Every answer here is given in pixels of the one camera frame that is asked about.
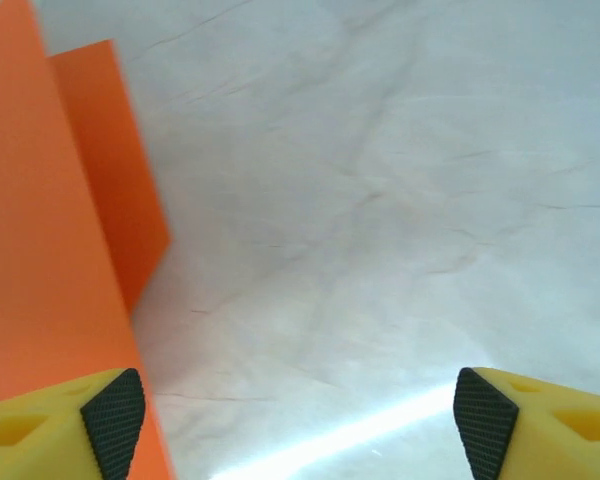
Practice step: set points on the orange paper sheet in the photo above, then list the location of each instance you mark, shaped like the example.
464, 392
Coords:
30, 200

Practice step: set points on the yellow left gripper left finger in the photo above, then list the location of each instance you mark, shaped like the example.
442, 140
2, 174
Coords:
30, 440

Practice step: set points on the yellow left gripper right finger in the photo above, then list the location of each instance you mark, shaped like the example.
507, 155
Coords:
555, 435

